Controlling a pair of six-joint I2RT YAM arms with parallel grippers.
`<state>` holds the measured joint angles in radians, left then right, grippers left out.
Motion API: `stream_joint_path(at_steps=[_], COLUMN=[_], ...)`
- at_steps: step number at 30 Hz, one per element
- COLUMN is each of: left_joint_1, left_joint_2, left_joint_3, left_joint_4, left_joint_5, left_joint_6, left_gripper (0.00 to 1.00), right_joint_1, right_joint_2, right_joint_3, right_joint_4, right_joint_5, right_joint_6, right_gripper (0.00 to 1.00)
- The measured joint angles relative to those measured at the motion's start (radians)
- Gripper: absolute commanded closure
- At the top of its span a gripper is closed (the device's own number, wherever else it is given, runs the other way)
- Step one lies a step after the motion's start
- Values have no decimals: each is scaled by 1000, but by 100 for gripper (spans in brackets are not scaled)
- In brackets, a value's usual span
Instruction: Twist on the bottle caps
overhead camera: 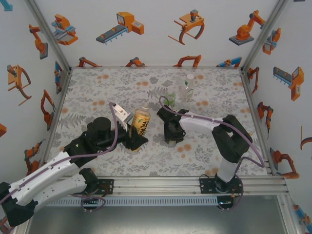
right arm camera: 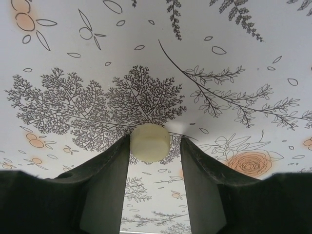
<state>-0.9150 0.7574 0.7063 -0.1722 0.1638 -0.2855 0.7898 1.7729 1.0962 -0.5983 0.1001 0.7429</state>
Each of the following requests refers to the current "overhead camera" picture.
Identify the pale yellow bottle cap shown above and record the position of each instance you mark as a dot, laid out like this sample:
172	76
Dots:
173	143

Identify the yellow tea bottle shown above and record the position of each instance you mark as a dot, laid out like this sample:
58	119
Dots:
142	119

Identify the soda water bottle lime label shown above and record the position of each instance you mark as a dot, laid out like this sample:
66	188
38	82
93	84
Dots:
187	91

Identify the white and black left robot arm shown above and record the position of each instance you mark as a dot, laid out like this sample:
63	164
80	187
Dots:
44	178

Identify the white bottle cap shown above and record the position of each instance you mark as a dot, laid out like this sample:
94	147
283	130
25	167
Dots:
190	77

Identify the floral patterned tablecloth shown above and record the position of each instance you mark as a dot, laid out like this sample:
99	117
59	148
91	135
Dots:
109	85

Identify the wide aluminium mounting rail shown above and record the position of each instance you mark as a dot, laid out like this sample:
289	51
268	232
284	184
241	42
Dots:
158	186

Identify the aluminium frame side rail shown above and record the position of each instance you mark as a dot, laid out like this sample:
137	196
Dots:
59	97
255	109

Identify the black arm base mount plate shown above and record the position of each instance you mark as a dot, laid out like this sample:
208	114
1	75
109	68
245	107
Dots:
108	186
206	185

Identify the aluminium frame post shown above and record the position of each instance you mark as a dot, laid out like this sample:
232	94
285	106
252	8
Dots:
50	36
262	36

